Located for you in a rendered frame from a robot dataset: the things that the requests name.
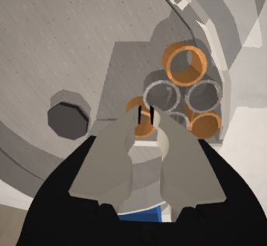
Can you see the grey metal bushing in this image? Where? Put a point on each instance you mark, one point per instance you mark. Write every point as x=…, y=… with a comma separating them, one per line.
x=167, y=102
x=208, y=100
x=181, y=113

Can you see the blue crate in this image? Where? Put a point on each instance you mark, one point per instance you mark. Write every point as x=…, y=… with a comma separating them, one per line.
x=147, y=215

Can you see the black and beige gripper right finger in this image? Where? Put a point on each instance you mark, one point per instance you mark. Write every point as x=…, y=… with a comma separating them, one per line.
x=194, y=174

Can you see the bronze bushing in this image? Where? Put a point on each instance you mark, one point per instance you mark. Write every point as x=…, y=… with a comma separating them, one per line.
x=145, y=129
x=193, y=73
x=206, y=127

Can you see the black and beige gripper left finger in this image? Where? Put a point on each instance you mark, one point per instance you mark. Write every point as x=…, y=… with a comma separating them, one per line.
x=98, y=171

